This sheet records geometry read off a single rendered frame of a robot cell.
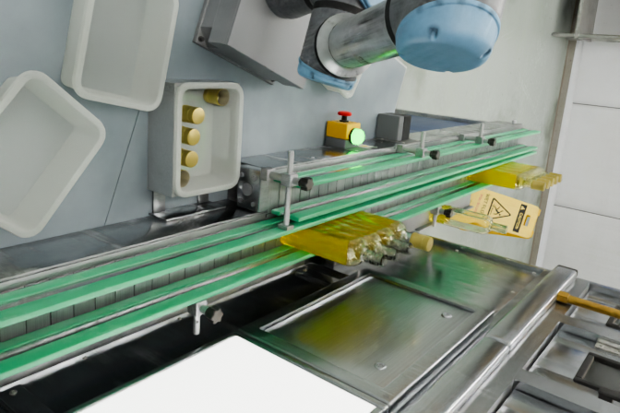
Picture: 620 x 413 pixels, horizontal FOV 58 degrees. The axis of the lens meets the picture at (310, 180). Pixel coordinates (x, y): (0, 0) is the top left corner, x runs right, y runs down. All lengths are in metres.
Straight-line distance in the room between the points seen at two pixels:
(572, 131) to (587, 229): 1.13
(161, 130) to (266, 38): 0.29
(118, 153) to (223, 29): 0.32
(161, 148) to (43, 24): 0.30
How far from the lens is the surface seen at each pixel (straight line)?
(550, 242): 7.29
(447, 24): 0.67
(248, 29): 1.16
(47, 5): 1.03
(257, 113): 1.36
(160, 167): 1.13
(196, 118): 1.14
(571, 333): 1.45
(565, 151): 7.07
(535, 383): 1.17
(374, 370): 1.05
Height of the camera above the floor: 1.66
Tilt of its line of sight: 36 degrees down
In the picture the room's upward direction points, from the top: 104 degrees clockwise
